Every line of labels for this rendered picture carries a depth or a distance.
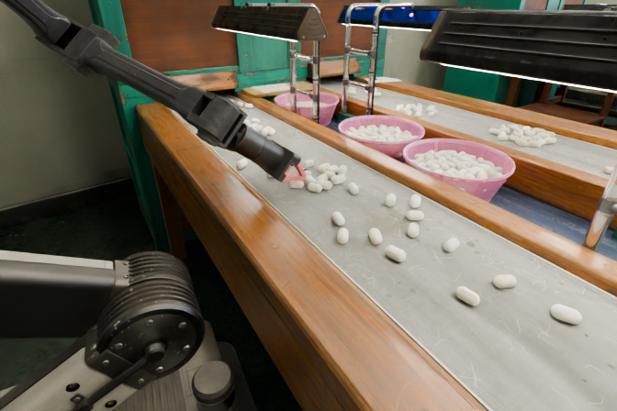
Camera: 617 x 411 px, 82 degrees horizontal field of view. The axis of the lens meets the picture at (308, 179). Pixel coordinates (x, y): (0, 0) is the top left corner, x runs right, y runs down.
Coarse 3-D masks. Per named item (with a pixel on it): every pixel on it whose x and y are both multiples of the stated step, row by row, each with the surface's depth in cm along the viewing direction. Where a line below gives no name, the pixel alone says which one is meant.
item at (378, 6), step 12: (348, 12) 127; (348, 24) 129; (348, 36) 131; (372, 36) 120; (348, 48) 132; (372, 48) 121; (348, 60) 135; (372, 60) 123; (348, 72) 137; (372, 72) 124; (348, 84) 137; (360, 84) 132; (372, 84) 126; (372, 96) 128; (372, 108) 130
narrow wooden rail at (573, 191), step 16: (304, 96) 171; (336, 112) 152; (352, 112) 143; (384, 112) 128; (400, 128) 123; (432, 128) 111; (448, 128) 111; (496, 144) 99; (528, 160) 89; (544, 160) 89; (512, 176) 93; (528, 176) 89; (544, 176) 86; (560, 176) 83; (576, 176) 81; (592, 176) 81; (528, 192) 90; (544, 192) 87; (560, 192) 84; (576, 192) 81; (592, 192) 78; (560, 208) 85; (576, 208) 82; (592, 208) 79
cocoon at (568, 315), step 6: (552, 306) 48; (558, 306) 47; (564, 306) 47; (552, 312) 47; (558, 312) 46; (564, 312) 46; (570, 312) 46; (576, 312) 46; (558, 318) 47; (564, 318) 46; (570, 318) 46; (576, 318) 46
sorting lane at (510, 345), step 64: (192, 128) 119; (320, 192) 79; (384, 192) 79; (384, 256) 59; (448, 256) 59; (512, 256) 59; (448, 320) 47; (512, 320) 47; (512, 384) 39; (576, 384) 39
